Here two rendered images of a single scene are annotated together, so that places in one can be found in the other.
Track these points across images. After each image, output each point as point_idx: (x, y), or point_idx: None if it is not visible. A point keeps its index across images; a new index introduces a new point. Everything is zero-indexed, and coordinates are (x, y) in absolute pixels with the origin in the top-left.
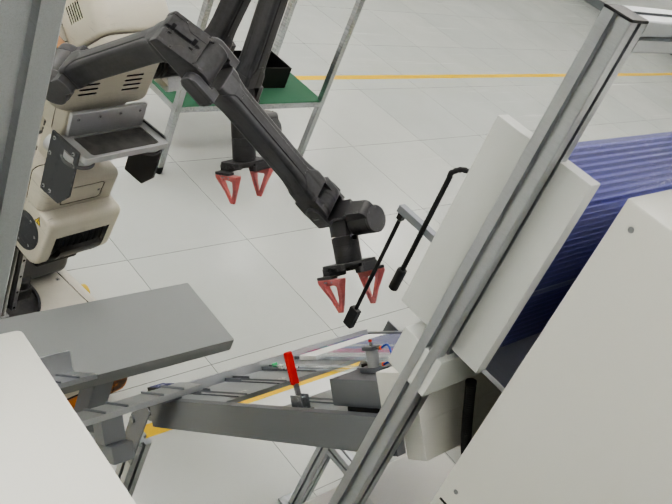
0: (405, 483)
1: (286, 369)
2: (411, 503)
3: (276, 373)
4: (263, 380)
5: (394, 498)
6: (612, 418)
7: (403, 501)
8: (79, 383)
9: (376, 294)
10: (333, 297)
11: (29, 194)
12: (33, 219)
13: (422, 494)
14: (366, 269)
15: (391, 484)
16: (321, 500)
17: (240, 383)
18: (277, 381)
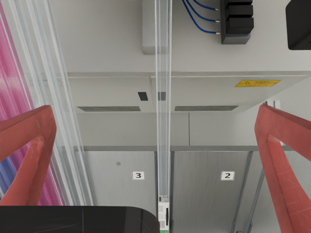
0: (67, 41)
1: (172, 208)
2: (81, 19)
3: (191, 209)
4: (242, 194)
5: (96, 32)
6: None
7: (88, 24)
8: None
9: (27, 114)
10: (294, 187)
11: None
12: None
13: (59, 22)
14: (78, 223)
15: (84, 47)
16: (180, 64)
17: (258, 216)
18: (249, 167)
